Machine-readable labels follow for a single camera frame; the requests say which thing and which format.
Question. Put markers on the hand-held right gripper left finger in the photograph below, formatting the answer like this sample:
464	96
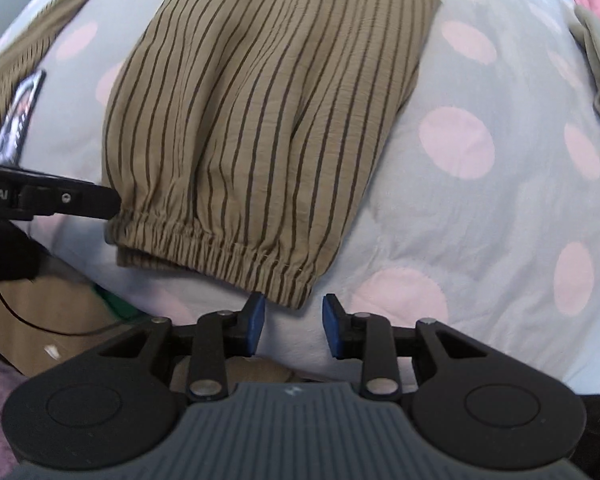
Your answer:
254	327

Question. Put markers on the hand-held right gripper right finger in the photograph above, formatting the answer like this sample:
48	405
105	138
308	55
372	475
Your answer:
334	330

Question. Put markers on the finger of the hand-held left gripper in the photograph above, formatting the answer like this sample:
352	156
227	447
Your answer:
80	201

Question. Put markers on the brown striped pants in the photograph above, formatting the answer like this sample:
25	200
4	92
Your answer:
260	125

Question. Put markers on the dark cloth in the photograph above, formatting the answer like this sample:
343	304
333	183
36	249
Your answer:
7	250

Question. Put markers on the black smartphone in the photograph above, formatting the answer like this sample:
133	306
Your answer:
19	115

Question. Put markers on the green cloth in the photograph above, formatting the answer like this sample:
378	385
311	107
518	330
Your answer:
120	305

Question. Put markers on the cardboard box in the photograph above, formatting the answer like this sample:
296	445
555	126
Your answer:
40	310

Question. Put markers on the pink polka dot bed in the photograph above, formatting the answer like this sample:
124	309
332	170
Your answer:
480	240

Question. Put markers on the grey soft toy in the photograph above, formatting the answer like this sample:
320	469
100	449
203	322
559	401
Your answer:
597	55

